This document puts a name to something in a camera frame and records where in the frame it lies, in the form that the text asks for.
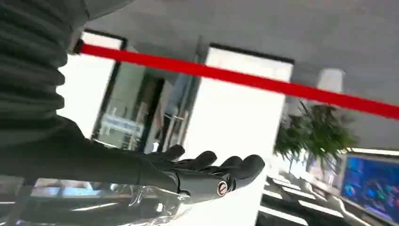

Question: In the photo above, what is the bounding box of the red barrier belt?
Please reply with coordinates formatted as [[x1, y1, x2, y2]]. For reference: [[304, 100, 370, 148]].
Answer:
[[73, 39, 399, 121]]

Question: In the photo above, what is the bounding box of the blue display screen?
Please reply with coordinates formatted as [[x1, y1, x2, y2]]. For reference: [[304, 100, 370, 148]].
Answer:
[[339, 153, 399, 225]]

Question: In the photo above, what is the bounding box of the ribbed grey right arm sleeve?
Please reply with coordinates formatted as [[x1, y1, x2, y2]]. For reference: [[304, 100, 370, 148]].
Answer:
[[0, 0, 135, 147]]

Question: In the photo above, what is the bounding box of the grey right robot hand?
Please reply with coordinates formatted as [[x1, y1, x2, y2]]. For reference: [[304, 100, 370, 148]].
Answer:
[[0, 116, 266, 205]]

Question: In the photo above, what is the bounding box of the glass door with handle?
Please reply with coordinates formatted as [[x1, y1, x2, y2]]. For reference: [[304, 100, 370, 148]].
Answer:
[[91, 56, 203, 154]]

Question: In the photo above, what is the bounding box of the green potted plant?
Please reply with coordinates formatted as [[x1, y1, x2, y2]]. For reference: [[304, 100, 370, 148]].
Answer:
[[273, 101, 359, 170]]

